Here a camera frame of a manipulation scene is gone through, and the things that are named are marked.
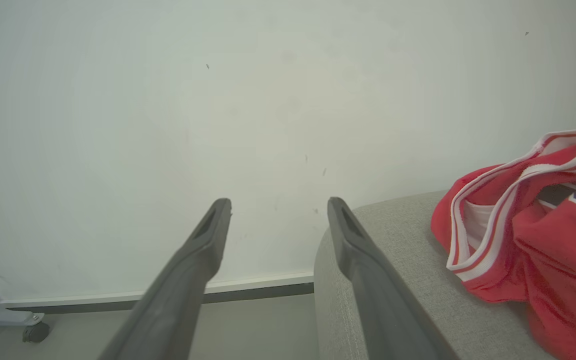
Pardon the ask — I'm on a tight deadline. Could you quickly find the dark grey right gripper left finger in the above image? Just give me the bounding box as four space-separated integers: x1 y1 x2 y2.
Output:
97 198 232 360

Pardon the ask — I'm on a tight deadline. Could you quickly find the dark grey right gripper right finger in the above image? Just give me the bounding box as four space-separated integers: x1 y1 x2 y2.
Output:
327 196 458 360

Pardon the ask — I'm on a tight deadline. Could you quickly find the red jersey with white trim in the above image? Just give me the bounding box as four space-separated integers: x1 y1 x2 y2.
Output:
430 129 576 360

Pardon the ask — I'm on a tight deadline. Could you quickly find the grey fabric sofa seat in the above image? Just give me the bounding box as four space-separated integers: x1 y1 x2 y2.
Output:
313 190 556 360

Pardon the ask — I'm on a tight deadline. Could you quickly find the grey wheeled stand leg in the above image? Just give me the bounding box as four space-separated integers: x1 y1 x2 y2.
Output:
0 274 51 344

